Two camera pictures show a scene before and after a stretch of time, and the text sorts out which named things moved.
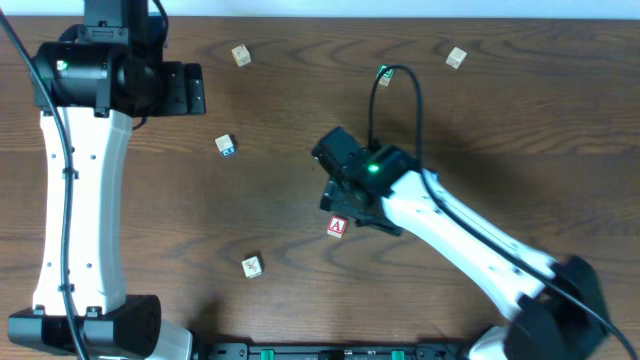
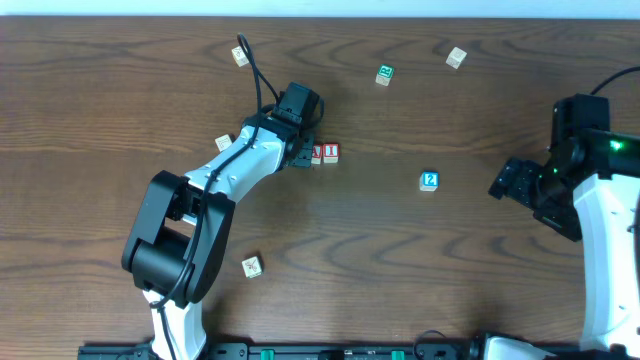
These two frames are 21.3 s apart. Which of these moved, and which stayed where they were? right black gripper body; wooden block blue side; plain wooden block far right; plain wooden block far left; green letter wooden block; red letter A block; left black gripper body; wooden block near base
Moved: left black gripper body; right black gripper body; red letter A block
Stayed: plain wooden block far left; green letter wooden block; wooden block near base; plain wooden block far right; wooden block blue side
